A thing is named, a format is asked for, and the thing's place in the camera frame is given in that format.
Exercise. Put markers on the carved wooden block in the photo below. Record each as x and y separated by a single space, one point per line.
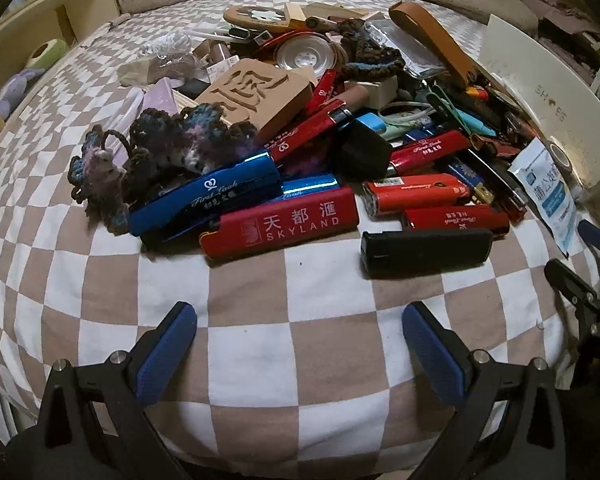
255 97

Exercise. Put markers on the red rimmed silver disc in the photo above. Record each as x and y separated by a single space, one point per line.
302 52

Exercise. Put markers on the black lighter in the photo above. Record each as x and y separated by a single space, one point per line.
425 252

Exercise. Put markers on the brown blue crochet band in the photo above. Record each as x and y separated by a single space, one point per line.
370 57

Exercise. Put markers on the brown leather pouch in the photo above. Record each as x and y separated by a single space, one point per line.
430 35

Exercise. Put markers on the wooden hand mirror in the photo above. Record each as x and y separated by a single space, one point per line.
255 16

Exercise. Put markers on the blue lighter white print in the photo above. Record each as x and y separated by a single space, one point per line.
210 192
310 185

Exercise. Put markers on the brown fuzzy pouch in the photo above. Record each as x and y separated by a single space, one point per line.
155 70

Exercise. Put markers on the red lighter large white print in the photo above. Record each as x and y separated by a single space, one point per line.
280 227

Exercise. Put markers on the white cardboard box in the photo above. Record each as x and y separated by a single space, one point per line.
540 85

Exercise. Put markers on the clear plastic wrapper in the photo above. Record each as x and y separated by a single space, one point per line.
165 44

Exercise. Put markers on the pile of clothes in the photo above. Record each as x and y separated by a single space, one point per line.
565 20

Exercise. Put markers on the silver metal tin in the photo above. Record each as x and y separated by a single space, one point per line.
405 50

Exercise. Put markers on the purple plush toy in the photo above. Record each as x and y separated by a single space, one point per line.
17 92

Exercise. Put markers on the lilac small box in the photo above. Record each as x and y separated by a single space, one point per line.
157 95

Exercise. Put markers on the wooden bedside shelf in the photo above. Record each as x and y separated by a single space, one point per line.
40 15

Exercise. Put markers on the green round plush toy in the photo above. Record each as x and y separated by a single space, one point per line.
47 52

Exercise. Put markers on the cream rectangular block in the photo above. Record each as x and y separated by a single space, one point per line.
375 91

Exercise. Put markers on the checkered bedsheet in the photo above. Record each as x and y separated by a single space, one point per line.
290 330

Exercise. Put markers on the light blue small box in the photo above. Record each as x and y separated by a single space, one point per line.
372 122

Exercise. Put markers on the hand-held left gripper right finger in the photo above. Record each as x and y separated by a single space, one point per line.
432 355

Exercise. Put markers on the brown tape roll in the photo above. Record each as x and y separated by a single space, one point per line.
560 156

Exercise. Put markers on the small crochet piece with loops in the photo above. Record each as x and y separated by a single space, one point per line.
100 180

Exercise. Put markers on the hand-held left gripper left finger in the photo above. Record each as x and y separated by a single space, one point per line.
165 355

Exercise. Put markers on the white blue-print sachet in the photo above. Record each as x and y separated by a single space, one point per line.
547 195

